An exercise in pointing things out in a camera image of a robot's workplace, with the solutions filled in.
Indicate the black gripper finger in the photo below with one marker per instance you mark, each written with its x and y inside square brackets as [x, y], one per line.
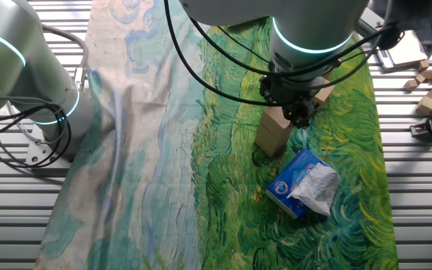
[266, 93]
[300, 114]

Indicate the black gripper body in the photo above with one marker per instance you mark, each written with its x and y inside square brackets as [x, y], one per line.
[294, 92]

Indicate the wooden cube block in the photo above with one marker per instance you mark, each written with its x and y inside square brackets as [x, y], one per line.
[270, 137]
[266, 150]
[276, 120]
[323, 95]

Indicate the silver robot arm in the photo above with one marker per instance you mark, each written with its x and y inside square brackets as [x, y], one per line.
[13, 56]

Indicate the blue tissue pack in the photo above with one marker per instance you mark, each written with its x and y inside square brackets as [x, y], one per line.
[291, 176]

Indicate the silver digital scale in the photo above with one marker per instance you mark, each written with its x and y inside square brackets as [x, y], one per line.
[411, 48]

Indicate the green blue painting print cloth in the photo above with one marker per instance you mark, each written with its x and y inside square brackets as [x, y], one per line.
[144, 131]

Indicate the dark grey cloth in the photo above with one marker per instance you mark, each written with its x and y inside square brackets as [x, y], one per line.
[426, 18]

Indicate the metal base plate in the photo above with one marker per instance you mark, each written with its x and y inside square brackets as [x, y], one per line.
[38, 152]

